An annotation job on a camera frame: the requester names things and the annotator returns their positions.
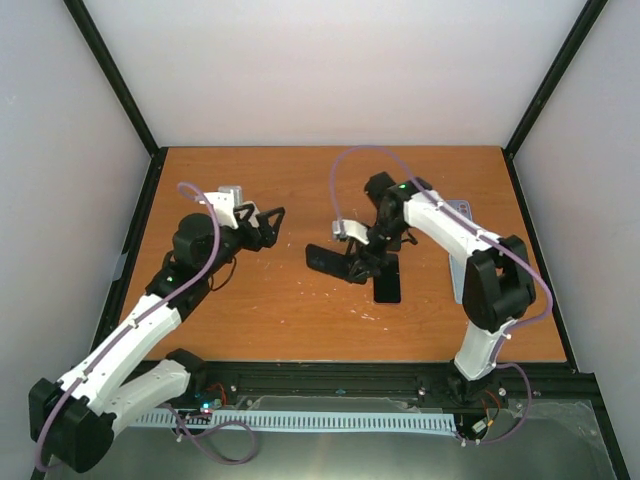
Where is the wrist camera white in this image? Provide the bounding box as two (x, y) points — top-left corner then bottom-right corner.
(331, 219), (369, 245)
(204, 185), (249, 229)

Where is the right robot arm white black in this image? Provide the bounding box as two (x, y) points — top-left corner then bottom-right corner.
(332, 172), (536, 404)

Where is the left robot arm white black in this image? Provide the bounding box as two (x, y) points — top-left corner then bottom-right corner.
(28, 202), (285, 473)

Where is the light blue cable duct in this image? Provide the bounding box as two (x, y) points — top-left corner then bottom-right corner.
(134, 408), (458, 433)

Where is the black frame post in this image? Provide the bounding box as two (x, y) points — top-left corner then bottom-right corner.
(62, 0), (162, 157)
(503, 0), (608, 162)

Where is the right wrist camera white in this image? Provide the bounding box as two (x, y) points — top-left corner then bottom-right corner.
(331, 219), (369, 245)

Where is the lilac phone case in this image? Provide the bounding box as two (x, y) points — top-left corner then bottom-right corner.
(447, 200), (472, 220)

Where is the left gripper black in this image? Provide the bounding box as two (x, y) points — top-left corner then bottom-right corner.
(201, 203), (285, 277)

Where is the light blue phone case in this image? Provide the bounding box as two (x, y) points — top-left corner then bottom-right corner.
(449, 255), (465, 304)

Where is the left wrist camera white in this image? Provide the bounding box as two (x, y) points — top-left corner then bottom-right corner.
(204, 185), (249, 229)

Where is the black phone case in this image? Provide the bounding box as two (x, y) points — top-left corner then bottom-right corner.
(305, 244), (349, 282)

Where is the small green circuit board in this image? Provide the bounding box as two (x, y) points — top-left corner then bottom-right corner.
(199, 396), (226, 415)

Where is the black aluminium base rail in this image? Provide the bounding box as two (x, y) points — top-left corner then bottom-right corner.
(179, 361), (601, 410)

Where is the right black frame post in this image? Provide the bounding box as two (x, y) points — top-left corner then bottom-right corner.
(503, 0), (608, 162)

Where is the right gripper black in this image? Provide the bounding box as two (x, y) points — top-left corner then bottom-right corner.
(346, 215), (410, 282)

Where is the left black frame post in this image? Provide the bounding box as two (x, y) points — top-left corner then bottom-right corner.
(62, 0), (162, 157)

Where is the black smartphone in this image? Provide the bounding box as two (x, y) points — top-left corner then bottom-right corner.
(373, 254), (401, 304)
(381, 199), (404, 252)

